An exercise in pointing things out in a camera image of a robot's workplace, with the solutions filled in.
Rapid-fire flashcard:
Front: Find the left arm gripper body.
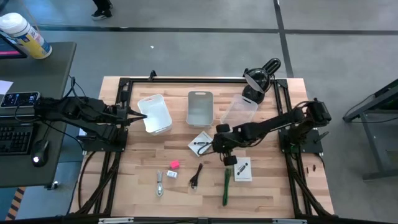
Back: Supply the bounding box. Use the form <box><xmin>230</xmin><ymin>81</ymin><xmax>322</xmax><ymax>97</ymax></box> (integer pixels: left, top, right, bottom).
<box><xmin>115</xmin><ymin>104</ymin><xmax>132</xmax><ymax>126</ymax></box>

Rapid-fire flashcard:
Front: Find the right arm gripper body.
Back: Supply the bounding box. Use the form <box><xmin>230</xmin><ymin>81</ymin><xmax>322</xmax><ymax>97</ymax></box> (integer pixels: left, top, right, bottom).
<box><xmin>216</xmin><ymin>123</ymin><xmax>242</xmax><ymax>167</ymax></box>

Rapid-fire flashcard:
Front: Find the white acer box black print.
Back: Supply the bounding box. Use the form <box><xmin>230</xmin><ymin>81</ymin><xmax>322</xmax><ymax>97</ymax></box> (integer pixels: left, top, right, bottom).
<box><xmin>187</xmin><ymin>130</ymin><xmax>214</xmax><ymax>157</ymax></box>

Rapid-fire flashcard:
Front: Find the white acer box grey print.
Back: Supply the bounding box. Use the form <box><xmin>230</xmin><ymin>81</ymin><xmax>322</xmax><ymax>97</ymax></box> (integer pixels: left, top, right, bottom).
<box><xmin>233</xmin><ymin>156</ymin><xmax>253</xmax><ymax>182</ymax></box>

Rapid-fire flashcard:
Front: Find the silver braided cable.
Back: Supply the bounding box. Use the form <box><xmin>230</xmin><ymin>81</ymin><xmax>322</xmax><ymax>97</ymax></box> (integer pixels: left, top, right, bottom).
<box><xmin>155</xmin><ymin>169</ymin><xmax>164</xmax><ymax>198</ymax></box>

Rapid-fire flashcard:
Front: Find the white plastic bin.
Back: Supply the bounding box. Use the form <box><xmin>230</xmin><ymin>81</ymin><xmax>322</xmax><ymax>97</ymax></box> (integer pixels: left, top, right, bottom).
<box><xmin>137</xmin><ymin>93</ymin><xmax>173</xmax><ymax>136</ymax></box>

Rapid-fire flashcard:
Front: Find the grey plastic bin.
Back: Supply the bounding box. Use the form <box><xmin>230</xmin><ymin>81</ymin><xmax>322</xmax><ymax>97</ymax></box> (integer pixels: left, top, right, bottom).
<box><xmin>185</xmin><ymin>90</ymin><xmax>215</xmax><ymax>129</ymax></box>

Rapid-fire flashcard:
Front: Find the clear plastic bin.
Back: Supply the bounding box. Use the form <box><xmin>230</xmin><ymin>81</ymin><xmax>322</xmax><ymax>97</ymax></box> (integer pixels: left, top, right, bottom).
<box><xmin>220</xmin><ymin>93</ymin><xmax>259</xmax><ymax>128</ymax></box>

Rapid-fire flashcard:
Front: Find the black computer mouse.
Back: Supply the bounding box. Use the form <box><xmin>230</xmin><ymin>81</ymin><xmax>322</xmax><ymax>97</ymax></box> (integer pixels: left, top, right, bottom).
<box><xmin>30</xmin><ymin>139</ymin><xmax>50</xmax><ymax>168</ymax></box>

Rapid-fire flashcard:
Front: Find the dark side desk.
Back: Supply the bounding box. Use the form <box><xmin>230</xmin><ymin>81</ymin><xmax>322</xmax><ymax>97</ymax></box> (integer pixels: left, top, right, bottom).
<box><xmin>0</xmin><ymin>41</ymin><xmax>77</xmax><ymax>190</ymax></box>

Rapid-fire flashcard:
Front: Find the person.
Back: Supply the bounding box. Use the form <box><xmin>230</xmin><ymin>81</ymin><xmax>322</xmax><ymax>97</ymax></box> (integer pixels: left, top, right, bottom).
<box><xmin>91</xmin><ymin>0</ymin><xmax>114</xmax><ymax>21</ymax></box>

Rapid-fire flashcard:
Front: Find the smartphone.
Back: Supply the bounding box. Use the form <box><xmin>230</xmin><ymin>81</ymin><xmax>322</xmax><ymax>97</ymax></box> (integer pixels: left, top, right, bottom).
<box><xmin>0</xmin><ymin>91</ymin><xmax>41</xmax><ymax>109</ymax></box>

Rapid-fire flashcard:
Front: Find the black keyboard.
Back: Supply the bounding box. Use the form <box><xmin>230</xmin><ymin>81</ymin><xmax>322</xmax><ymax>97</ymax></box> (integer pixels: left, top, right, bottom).
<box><xmin>0</xmin><ymin>123</ymin><xmax>35</xmax><ymax>156</ymax></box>

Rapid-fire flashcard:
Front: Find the white paper sheet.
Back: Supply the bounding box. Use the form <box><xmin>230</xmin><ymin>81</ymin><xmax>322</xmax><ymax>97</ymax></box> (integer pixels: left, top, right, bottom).
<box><xmin>0</xmin><ymin>80</ymin><xmax>14</xmax><ymax>96</ymax></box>

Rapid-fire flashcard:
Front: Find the white yellow wipes canister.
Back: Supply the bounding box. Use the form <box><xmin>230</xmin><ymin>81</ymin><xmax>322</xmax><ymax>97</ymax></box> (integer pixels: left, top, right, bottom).
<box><xmin>0</xmin><ymin>12</ymin><xmax>53</xmax><ymax>60</ymax></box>

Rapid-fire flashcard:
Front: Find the computer monitor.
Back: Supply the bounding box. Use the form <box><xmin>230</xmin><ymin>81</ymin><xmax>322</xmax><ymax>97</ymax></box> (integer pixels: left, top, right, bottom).
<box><xmin>0</xmin><ymin>32</ymin><xmax>28</xmax><ymax>60</ymax></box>

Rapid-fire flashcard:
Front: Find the grey metal table stand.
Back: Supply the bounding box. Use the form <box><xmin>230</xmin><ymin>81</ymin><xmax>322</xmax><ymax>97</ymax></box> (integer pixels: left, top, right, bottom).
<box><xmin>343</xmin><ymin>77</ymin><xmax>398</xmax><ymax>182</ymax></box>

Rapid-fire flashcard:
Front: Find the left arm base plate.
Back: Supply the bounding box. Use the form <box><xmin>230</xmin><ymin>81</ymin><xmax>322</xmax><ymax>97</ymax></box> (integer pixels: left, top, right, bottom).
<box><xmin>81</xmin><ymin>129</ymin><xmax>128</xmax><ymax>153</ymax></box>

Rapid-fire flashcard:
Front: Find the black aluminium table frame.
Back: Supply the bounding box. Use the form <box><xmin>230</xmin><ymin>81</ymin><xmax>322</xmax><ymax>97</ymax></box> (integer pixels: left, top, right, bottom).
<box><xmin>70</xmin><ymin>76</ymin><xmax>335</xmax><ymax>218</ymax></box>

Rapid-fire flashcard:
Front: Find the black power cable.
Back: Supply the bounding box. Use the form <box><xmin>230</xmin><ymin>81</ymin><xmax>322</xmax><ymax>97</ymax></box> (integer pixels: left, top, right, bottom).
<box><xmin>77</xmin><ymin>151</ymin><xmax>96</xmax><ymax>212</ymax></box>

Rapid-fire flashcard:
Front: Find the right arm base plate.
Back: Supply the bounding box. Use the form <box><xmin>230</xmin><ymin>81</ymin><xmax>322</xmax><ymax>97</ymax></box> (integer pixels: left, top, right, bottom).
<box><xmin>278</xmin><ymin>129</ymin><xmax>324</xmax><ymax>154</ymax></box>

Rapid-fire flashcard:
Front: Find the silver metal bracket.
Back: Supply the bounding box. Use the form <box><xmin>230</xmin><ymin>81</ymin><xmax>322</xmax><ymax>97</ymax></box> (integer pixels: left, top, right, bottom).
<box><xmin>272</xmin><ymin>218</ymin><xmax>308</xmax><ymax>224</ymax></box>
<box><xmin>98</xmin><ymin>217</ymin><xmax>134</xmax><ymax>224</ymax></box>

